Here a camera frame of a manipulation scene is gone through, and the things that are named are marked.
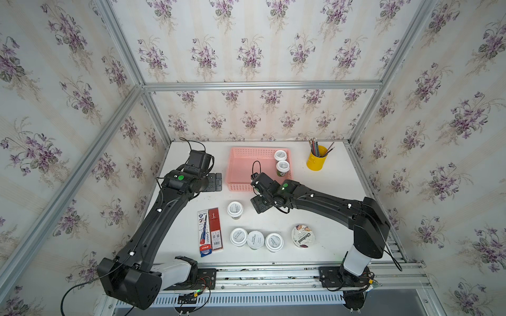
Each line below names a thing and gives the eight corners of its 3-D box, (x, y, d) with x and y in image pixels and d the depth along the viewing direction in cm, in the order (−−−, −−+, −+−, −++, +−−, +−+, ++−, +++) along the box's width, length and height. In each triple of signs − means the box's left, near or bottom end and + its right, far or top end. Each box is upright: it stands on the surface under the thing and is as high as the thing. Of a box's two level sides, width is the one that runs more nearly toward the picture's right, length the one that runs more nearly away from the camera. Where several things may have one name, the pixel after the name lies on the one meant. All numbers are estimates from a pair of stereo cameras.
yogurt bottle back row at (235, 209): (227, 220, 89) (226, 214, 84) (229, 207, 94) (227, 201, 88) (242, 220, 89) (242, 214, 84) (243, 207, 94) (243, 201, 88)
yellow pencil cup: (307, 170, 108) (313, 156, 99) (305, 159, 114) (310, 145, 105) (323, 170, 108) (329, 157, 99) (319, 159, 114) (325, 145, 105)
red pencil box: (212, 251, 82) (211, 249, 80) (208, 211, 93) (208, 209, 92) (223, 248, 83) (222, 247, 81) (218, 209, 94) (218, 207, 93)
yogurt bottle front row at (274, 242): (265, 254, 80) (266, 249, 75) (264, 238, 84) (265, 232, 79) (282, 254, 80) (284, 249, 75) (280, 238, 84) (282, 232, 79)
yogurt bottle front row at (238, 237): (231, 249, 82) (229, 244, 76) (232, 233, 86) (230, 228, 80) (247, 249, 82) (247, 244, 76) (248, 233, 86) (247, 228, 80)
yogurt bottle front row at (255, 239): (247, 251, 82) (247, 246, 76) (247, 236, 86) (247, 230, 80) (263, 251, 82) (264, 246, 76) (263, 236, 86) (264, 230, 80)
